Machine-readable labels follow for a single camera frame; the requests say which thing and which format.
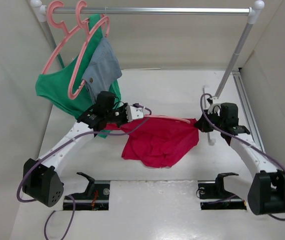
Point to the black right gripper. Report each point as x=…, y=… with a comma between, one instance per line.
x=202, y=124

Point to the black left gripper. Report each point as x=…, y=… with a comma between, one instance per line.
x=123, y=108

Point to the pink plastic hanger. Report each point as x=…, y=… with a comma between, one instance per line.
x=168, y=117

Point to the red t shirt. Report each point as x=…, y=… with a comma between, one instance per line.
x=159, y=142

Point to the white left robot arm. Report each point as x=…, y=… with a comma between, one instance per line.
x=42, y=177

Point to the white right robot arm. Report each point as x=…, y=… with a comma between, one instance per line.
x=265, y=194

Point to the grey blue denim garment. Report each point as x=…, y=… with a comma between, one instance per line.
x=103, y=71

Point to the silver clothes rack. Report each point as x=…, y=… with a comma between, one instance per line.
x=92, y=19

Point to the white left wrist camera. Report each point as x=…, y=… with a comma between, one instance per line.
x=134, y=113

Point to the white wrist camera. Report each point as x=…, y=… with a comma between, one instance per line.
x=214, y=105
x=134, y=113

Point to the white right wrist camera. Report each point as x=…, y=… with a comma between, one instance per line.
x=214, y=105

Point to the aluminium rail on right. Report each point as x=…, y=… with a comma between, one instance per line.
x=247, y=109

